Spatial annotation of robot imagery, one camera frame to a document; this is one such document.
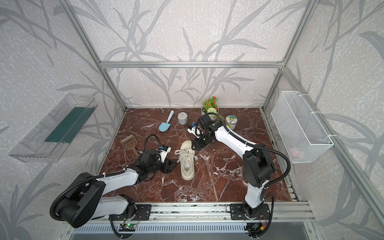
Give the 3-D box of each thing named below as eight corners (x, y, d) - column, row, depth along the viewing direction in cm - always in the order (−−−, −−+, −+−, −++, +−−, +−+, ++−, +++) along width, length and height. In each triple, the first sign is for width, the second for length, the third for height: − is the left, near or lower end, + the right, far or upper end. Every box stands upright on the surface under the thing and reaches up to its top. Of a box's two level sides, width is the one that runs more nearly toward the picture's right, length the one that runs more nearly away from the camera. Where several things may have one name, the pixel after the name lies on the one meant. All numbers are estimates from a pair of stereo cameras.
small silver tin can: (177, 124, 112) (176, 120, 107) (178, 116, 117) (177, 112, 112) (187, 124, 112) (186, 120, 107) (187, 117, 117) (187, 112, 112)
